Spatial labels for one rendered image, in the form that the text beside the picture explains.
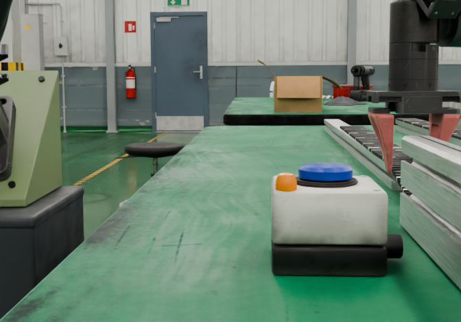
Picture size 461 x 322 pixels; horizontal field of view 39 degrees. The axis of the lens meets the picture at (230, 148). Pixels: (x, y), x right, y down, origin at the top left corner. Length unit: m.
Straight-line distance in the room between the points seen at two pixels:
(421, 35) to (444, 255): 0.36
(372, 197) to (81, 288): 0.21
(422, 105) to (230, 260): 0.36
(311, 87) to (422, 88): 1.94
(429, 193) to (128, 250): 0.24
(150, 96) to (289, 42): 2.63
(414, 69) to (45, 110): 0.44
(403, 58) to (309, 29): 10.86
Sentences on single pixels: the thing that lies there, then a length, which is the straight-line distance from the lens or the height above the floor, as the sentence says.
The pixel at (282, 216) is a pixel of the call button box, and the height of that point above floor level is 0.82.
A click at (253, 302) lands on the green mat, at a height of 0.78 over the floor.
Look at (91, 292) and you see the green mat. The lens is 0.44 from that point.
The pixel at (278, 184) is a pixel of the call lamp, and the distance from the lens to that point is 0.45.
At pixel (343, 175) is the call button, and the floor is 0.85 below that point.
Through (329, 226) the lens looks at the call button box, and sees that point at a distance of 0.46.
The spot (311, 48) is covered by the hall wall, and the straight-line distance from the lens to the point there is 11.60.
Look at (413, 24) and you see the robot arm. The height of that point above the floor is 0.98.
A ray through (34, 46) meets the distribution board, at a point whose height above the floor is 1.51.
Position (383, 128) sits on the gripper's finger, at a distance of 0.78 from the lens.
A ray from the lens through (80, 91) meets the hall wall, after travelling 11.94.
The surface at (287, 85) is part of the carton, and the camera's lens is 2.71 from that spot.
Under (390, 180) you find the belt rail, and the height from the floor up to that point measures 0.79.
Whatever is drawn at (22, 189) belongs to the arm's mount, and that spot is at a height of 0.80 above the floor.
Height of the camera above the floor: 0.92
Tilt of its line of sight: 6 degrees down
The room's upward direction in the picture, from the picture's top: straight up
